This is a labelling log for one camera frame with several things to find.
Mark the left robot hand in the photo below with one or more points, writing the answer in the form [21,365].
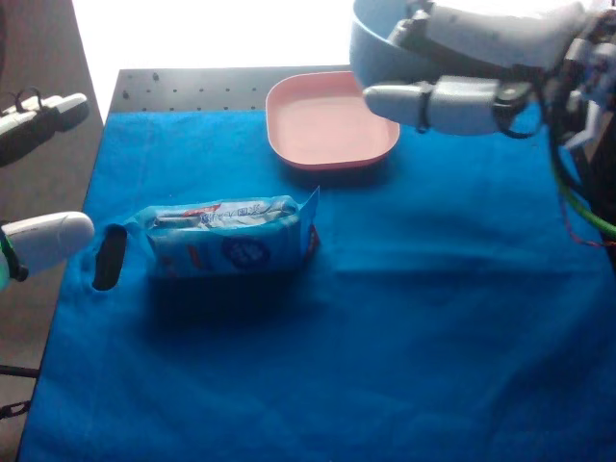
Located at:
[43,238]

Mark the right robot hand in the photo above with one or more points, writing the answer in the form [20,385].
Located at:
[505,33]

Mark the light blue bowl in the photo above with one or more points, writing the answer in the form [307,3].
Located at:
[370,48]

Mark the blue snack packet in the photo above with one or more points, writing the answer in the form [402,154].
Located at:
[231,245]

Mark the small black oblong object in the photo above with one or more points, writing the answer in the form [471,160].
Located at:
[110,257]

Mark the pink square plate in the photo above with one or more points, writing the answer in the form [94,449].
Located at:
[322,125]

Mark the blue table cloth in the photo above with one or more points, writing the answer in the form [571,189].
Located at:
[337,337]

